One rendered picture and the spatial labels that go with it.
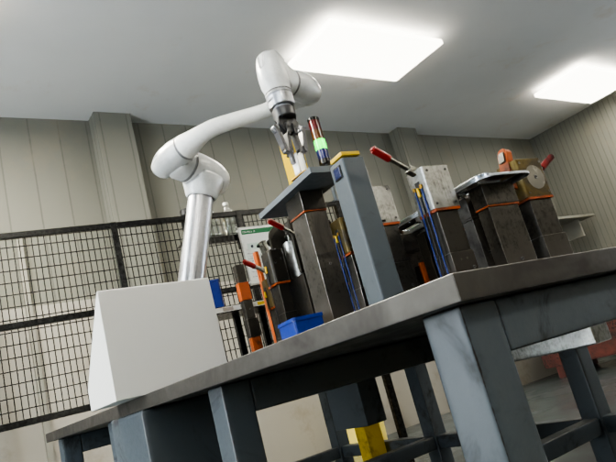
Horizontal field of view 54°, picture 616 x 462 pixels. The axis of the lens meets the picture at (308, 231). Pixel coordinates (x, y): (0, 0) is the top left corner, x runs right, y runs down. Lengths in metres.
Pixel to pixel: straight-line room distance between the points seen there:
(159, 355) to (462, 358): 1.18
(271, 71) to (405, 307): 1.30
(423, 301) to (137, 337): 1.17
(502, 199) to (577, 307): 0.64
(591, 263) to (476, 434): 0.36
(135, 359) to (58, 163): 3.37
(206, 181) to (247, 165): 3.36
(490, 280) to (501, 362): 0.12
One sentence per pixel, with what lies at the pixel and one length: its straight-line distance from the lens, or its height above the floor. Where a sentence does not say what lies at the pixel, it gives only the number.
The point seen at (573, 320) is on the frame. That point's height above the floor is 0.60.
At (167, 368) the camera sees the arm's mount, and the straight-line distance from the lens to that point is 1.90.
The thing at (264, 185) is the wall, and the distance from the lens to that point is 5.75.
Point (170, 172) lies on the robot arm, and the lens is 2.39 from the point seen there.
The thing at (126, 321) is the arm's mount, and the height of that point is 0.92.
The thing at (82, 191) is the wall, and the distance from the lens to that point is 5.05.
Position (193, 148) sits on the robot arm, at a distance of 2.30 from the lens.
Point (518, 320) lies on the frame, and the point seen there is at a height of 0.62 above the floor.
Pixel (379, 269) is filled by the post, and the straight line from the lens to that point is 1.53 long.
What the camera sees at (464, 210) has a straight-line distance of 1.75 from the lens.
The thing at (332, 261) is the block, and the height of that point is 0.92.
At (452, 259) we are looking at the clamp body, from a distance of 1.55.
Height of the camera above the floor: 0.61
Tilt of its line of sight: 14 degrees up
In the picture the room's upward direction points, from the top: 15 degrees counter-clockwise
